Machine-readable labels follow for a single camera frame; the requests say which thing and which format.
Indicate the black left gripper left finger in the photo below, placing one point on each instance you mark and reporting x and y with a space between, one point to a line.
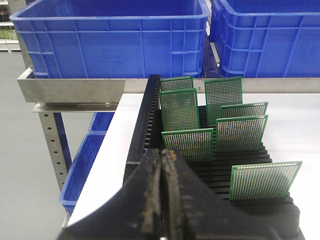
133 213

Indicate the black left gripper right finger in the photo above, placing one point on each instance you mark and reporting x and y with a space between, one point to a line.
201 214

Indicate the green perfboard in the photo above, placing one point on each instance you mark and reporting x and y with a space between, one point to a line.
179 109
240 134
243 110
262 180
195 146
221 92
174 83

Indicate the black slotted board rack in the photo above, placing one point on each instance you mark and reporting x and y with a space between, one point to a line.
147 135

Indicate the blue bin lower shelf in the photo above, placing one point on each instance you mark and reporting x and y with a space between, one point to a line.
84 159

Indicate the blue plastic crate centre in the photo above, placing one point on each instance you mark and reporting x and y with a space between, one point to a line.
266 38

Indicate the blue plastic crate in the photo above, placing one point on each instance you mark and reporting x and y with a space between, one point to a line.
114 38
266 38

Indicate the blue plastic crate left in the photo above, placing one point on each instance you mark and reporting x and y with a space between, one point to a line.
114 38

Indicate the steel shelf frame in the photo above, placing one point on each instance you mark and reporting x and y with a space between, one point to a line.
292 132

